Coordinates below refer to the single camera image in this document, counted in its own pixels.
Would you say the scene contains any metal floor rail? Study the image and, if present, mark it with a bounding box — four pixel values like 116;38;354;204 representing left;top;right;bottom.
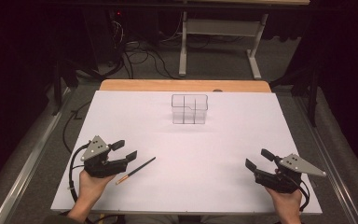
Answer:
0;88;73;224
294;95;358;224

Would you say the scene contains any hand-held gripper black cable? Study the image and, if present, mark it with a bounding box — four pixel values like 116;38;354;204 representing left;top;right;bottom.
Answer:
279;171;310;213
68;143;91;224

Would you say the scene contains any wooden table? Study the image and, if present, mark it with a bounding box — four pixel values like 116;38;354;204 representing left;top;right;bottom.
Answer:
99;78;272;93

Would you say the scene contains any black equipment box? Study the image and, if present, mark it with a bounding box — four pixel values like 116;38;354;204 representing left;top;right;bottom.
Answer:
82;8;125;73

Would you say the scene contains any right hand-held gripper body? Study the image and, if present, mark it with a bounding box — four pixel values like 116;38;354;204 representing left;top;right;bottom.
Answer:
254;153;327;194

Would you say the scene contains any black metal stand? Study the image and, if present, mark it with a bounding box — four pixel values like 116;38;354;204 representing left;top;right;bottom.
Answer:
51;59;79;117
269;63;320;128

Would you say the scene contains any right hand-held gripper black cable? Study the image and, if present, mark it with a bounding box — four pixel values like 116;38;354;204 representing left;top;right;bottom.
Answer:
279;171;310;213

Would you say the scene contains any person's left hand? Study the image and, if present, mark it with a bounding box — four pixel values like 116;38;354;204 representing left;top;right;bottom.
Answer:
78;169;117;203

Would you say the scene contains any left hand-held gripper black cable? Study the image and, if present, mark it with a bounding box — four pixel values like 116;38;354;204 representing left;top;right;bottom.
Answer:
68;143;91;224

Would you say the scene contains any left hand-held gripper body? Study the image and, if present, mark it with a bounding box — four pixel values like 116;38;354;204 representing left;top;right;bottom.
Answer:
80;135;129;179

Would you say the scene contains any tangle of black floor cables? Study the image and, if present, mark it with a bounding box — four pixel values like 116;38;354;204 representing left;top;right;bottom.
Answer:
105;18;181;80

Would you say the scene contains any black floor cable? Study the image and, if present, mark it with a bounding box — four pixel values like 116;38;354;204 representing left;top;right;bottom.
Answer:
62;100;93;154

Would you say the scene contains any person's right hand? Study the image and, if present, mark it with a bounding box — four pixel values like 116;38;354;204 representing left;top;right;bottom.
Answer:
265;186;303;217

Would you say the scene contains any clear acrylic divided organizer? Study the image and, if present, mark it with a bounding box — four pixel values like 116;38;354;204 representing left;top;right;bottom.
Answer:
171;93;209;125

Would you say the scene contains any white metal desk frame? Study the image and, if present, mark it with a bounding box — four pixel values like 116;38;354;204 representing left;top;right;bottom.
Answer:
178;10;269;80

